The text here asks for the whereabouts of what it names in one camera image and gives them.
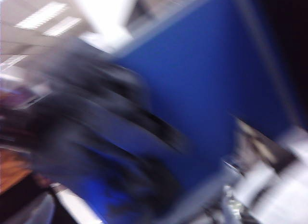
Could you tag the ceiling light panel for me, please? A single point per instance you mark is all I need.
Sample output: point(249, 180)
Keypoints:
point(13, 61)
point(62, 26)
point(41, 15)

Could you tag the wide blue partition panel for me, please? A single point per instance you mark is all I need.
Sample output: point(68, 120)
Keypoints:
point(192, 77)

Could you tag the dark gray clothes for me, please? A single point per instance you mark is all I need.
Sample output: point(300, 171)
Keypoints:
point(96, 137)

